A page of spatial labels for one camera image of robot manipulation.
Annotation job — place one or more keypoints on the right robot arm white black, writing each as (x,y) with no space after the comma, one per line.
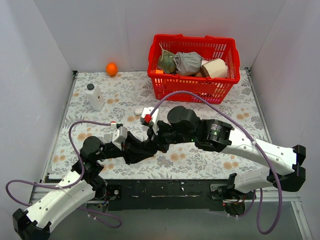
(281,166)

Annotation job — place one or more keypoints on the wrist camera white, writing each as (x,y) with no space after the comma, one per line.
(147,118)
(120,133)

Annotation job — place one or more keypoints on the black earbud charging case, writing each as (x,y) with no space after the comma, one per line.
(148,145)

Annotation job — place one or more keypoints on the white earbud charging case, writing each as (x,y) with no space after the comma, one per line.
(138,111)

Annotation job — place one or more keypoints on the white bottle black cap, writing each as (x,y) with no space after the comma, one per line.
(94,96)

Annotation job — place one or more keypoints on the beige paper roll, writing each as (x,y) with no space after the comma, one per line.
(216,68)

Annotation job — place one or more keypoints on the orange fruit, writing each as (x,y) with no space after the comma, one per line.
(111,69)

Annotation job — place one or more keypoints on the red plastic shopping basket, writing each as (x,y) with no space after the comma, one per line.
(213,90)

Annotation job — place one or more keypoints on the grey crumpled bag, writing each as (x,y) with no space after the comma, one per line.
(187,63)

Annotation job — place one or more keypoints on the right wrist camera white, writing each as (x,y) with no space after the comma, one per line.
(147,118)

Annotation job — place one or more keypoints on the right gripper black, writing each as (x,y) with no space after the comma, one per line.
(155,137)

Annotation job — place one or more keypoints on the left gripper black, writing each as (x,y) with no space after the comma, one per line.
(126,148)

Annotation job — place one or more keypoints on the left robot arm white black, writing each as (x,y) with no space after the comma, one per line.
(81,184)

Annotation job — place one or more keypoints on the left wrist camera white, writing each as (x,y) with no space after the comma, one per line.
(120,133)

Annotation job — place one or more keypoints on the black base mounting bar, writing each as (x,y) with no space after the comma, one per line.
(162,194)

